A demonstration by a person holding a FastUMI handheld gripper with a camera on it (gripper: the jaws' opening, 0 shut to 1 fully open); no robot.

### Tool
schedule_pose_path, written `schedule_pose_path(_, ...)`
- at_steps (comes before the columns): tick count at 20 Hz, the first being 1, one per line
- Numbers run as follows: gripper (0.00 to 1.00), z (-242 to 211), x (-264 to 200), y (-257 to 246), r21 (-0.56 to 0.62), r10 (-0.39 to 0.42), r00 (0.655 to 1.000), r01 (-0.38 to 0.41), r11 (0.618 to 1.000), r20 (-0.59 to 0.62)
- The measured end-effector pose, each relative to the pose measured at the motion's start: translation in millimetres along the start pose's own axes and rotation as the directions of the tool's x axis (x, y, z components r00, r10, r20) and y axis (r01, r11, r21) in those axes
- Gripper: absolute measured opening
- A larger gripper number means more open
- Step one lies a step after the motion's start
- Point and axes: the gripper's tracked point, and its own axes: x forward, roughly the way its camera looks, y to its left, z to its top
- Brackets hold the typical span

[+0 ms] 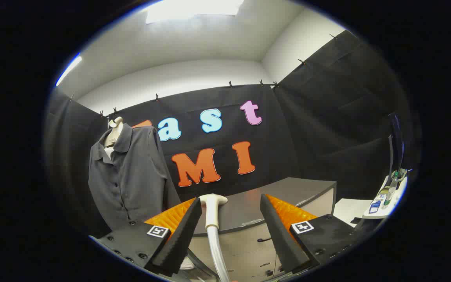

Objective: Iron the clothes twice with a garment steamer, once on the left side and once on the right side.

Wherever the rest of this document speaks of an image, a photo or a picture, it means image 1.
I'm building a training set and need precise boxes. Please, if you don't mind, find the grey cabinet with drawers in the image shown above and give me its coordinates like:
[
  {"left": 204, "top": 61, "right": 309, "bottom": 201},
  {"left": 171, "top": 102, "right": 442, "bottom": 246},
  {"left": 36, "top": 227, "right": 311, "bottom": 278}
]
[{"left": 188, "top": 177, "right": 337, "bottom": 282}]

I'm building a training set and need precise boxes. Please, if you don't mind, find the green bottle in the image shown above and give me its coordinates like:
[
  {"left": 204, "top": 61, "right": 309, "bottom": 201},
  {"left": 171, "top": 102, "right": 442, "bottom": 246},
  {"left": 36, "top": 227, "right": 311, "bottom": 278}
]
[{"left": 384, "top": 171, "right": 399, "bottom": 207}]

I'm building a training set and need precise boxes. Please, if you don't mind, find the dark computer monitor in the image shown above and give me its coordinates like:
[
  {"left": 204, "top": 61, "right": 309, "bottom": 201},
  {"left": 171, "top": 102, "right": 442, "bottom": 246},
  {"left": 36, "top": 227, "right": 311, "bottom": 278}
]
[{"left": 388, "top": 113, "right": 405, "bottom": 181}]

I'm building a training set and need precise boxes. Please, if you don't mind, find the dark grey button shirt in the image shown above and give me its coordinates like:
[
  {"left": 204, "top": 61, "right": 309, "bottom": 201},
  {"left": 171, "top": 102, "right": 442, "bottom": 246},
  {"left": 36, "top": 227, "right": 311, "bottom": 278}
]
[{"left": 88, "top": 123, "right": 181, "bottom": 231}]

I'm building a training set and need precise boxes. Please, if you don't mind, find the row of black clips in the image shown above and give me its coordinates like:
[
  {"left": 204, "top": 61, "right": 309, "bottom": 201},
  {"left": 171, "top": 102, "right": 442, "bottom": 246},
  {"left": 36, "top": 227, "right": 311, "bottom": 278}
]
[{"left": 69, "top": 33, "right": 337, "bottom": 118}]

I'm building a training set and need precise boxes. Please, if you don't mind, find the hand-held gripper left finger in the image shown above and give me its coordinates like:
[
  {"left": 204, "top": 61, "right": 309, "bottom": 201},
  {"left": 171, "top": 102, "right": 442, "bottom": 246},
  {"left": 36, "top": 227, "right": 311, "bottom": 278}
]
[{"left": 91, "top": 197, "right": 203, "bottom": 278}]

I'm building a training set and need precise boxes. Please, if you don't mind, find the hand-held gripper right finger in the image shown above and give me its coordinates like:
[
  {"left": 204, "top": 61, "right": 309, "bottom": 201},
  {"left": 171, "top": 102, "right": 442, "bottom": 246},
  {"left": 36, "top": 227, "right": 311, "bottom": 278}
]
[{"left": 260, "top": 193, "right": 367, "bottom": 275}]

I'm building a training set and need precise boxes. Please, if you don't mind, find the ceiling light strip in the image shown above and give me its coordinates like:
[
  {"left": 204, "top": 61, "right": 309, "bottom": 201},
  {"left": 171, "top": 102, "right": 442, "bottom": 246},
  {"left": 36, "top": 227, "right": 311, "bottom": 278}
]
[{"left": 55, "top": 55, "right": 82, "bottom": 87}]

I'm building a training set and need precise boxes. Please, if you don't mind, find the beige garment hanger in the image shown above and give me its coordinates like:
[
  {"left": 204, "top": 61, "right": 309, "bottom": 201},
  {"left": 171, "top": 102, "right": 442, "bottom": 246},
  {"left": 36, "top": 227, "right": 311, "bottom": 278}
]
[{"left": 109, "top": 116, "right": 124, "bottom": 148}]

